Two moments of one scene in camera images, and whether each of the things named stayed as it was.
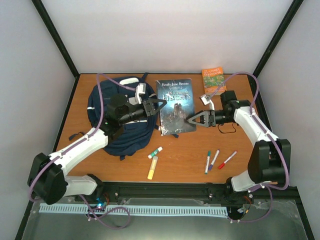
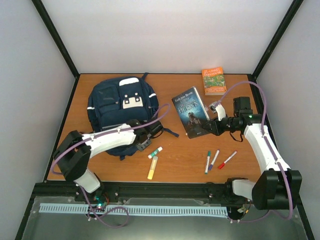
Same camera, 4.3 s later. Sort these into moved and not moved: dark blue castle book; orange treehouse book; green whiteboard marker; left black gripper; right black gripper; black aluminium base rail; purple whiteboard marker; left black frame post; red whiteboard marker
Moved: dark blue castle book; right black gripper; left black gripper
Not moved: red whiteboard marker; black aluminium base rail; green whiteboard marker; orange treehouse book; purple whiteboard marker; left black frame post
